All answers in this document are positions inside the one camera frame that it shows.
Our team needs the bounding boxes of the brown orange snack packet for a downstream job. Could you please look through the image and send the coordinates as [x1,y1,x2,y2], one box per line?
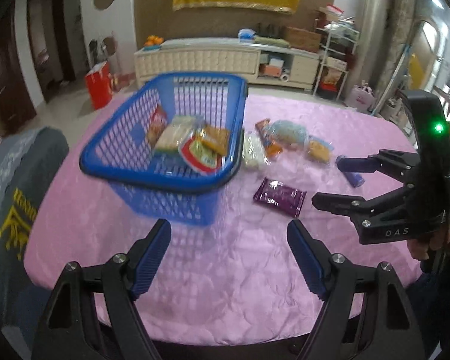
[196,125,230,157]

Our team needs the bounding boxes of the red silver snack packet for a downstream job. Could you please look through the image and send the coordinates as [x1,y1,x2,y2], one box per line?
[178,136,222,176]

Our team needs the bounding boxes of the blue plastic basket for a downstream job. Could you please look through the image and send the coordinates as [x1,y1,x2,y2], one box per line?
[79,72,248,226]

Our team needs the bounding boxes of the person right hand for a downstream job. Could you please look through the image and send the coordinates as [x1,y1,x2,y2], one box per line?
[406,225,450,261]

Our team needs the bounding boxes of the purple blue tube snack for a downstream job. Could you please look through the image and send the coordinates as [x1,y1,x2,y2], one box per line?
[336,155,365,189]

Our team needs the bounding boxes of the purple snack bar packet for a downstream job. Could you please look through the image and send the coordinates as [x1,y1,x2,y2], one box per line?
[253,177,306,218]

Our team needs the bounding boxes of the yellow cake in clear pack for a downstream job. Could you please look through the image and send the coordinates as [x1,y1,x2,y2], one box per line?
[307,136,333,164]

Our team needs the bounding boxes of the pink gift bag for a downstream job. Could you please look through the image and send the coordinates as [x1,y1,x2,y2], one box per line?
[345,80,375,112]

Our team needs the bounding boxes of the light blue clear snack bag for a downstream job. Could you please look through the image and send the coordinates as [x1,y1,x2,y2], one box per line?
[266,119,309,149]

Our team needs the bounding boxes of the orange small snack packet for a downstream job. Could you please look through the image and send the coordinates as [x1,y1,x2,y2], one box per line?
[255,119,283,158]

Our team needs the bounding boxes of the white cracker pack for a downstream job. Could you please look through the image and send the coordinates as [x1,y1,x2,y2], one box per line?
[242,132,269,170]

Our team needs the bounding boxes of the silver standing air conditioner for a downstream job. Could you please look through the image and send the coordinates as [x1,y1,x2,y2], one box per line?
[350,0,392,88]

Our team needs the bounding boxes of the white metal shelf rack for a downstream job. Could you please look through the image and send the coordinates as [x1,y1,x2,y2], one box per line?
[313,19,360,101]

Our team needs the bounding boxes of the pink quilted table cover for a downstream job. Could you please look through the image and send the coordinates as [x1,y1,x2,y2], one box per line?
[24,94,420,345]

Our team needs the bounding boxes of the cardboard box on cabinet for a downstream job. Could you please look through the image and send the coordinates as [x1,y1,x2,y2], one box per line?
[283,27,321,53]

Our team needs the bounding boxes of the grey padded chair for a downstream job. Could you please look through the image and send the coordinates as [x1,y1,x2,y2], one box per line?
[0,127,69,351]

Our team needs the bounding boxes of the cream low tv cabinet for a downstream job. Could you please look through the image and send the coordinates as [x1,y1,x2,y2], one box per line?
[134,37,320,91]

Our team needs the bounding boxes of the cracker pack green ends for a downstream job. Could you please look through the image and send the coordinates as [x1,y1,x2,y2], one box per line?
[154,115,204,153]

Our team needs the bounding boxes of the red small snack packet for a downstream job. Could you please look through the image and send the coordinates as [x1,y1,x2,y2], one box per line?
[146,105,167,147]

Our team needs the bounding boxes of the red paper bag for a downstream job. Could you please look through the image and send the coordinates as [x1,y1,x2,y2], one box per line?
[85,62,113,110]

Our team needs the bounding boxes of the oranges on plate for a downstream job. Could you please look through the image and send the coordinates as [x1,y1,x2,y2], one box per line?
[144,35,164,50]

